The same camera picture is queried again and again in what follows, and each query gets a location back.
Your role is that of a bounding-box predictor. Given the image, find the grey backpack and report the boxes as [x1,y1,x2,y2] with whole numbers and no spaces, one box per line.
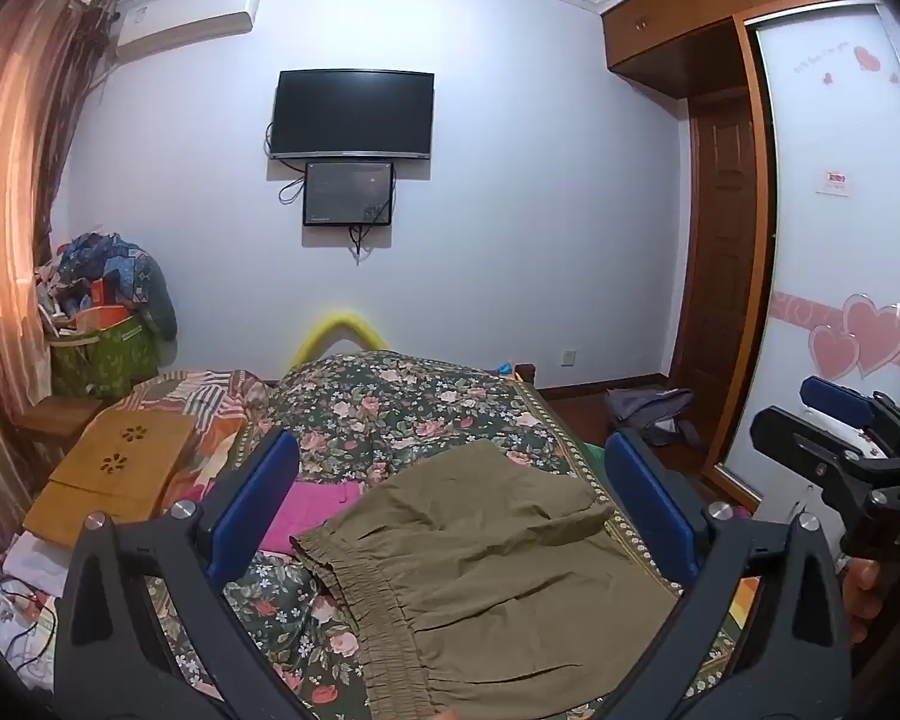
[606,385,703,452]

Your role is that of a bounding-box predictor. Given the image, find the bamboo lap table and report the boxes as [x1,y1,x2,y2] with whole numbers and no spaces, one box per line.
[22,409,200,548]

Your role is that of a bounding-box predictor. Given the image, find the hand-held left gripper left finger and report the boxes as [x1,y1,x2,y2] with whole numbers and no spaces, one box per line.
[52,427,325,720]

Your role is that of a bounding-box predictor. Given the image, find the green patterned bag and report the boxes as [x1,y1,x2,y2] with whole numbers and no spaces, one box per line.
[49,311,162,403]

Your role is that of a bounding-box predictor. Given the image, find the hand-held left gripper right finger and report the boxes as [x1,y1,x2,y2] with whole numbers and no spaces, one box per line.
[604,427,853,720]

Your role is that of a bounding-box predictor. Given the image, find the dark floral bedspread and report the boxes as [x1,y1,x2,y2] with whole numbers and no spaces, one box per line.
[146,349,747,720]

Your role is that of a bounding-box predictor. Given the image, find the olive green pants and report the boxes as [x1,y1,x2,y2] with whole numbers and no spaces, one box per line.
[289,439,685,720]

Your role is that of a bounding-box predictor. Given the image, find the white cloth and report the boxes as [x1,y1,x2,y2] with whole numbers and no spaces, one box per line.
[0,531,77,587]

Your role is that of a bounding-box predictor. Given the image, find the black monitor cable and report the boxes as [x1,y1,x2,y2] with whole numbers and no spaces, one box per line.
[347,219,392,268]

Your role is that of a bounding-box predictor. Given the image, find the striped cloth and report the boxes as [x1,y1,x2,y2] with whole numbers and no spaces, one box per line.
[131,367,272,482]

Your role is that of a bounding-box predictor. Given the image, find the white sliding door with hearts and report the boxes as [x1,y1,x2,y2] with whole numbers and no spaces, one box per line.
[720,0,900,496]

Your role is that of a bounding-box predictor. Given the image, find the small black wall monitor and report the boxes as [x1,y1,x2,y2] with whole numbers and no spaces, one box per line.
[303,161,396,228]

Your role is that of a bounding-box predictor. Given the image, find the wooden stool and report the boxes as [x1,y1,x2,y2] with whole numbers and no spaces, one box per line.
[18,395,107,442]

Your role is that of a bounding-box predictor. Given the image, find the wooden wardrobe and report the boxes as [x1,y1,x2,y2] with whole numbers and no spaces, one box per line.
[600,0,900,505]

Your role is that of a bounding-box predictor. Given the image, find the white cable bundle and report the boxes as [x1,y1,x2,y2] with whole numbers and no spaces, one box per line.
[0,566,62,692]

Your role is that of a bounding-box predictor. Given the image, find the black wall television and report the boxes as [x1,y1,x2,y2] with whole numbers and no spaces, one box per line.
[268,69,436,163]

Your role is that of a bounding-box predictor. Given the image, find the pile of clothes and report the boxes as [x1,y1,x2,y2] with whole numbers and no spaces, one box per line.
[34,231,179,343]

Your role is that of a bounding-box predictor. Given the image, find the brown wooden door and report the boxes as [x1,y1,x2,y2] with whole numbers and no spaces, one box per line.
[671,90,767,400]

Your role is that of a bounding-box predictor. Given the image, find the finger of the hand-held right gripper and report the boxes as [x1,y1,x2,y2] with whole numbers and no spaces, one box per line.
[799,375,900,448]
[750,406,872,497]

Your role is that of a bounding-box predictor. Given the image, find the person's right hand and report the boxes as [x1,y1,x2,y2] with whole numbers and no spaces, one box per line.
[843,558,884,646]

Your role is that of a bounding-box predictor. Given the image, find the white air conditioner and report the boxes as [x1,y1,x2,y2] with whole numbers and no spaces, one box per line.
[112,0,263,61]

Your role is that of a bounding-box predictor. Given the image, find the yellow curved foam tube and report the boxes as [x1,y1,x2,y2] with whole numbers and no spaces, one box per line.
[289,307,395,370]

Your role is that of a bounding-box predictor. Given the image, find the pink cloth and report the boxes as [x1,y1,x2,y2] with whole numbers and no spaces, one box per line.
[259,480,365,556]

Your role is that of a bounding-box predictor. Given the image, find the pink curtain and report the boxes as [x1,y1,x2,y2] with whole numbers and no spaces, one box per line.
[0,0,117,560]

